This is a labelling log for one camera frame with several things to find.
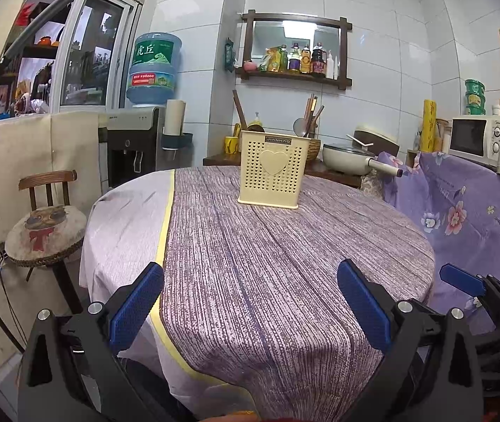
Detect wooden framed mirror shelf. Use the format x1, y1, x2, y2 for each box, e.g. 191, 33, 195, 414
236, 10, 353, 93

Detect sliding window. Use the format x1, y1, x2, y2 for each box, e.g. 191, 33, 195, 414
0, 0, 143, 121

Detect purple striped tablecloth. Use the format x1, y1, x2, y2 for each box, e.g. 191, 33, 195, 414
155, 165, 436, 422

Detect round printed seat cushion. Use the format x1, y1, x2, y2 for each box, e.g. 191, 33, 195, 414
5, 204, 87, 268

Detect beige paisley cloth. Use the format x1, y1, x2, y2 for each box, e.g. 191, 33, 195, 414
360, 171, 387, 198

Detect white cup dispenser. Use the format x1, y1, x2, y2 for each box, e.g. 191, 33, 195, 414
162, 99, 193, 161

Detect yellow green seasoning bag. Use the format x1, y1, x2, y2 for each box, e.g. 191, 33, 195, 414
262, 48, 282, 72

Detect water dispenser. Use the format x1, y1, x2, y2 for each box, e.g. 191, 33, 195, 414
98, 105, 167, 190

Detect wooden box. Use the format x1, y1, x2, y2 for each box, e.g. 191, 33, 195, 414
435, 118, 450, 152

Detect cream pan with lid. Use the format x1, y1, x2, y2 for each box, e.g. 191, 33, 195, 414
322, 143, 404, 177

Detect wooden chair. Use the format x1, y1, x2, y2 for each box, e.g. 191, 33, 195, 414
18, 169, 88, 313

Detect yellow roll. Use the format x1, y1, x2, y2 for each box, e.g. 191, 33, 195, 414
422, 99, 439, 152

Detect blue water jug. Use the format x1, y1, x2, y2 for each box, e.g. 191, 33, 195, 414
126, 32, 183, 108

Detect cream perforated utensil holder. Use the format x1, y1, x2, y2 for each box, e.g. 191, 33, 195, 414
238, 130, 312, 209

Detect purple floral cloth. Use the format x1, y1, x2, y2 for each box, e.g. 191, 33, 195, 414
375, 152, 500, 335

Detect white tablecloth yellow trim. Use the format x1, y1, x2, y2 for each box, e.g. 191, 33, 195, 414
78, 169, 251, 422

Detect dark soy sauce bottle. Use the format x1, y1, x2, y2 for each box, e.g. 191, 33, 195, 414
310, 43, 326, 75

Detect brown and cream rice cooker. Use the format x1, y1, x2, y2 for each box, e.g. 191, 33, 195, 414
353, 125, 400, 155

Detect green noodle cups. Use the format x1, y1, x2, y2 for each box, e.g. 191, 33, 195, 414
464, 79, 487, 116

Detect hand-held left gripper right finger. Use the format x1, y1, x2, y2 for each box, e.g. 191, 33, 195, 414
337, 258, 485, 422

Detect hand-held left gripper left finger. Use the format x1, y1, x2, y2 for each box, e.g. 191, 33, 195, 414
17, 261, 165, 422

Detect white microwave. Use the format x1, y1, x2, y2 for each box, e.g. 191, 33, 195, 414
448, 114, 500, 181

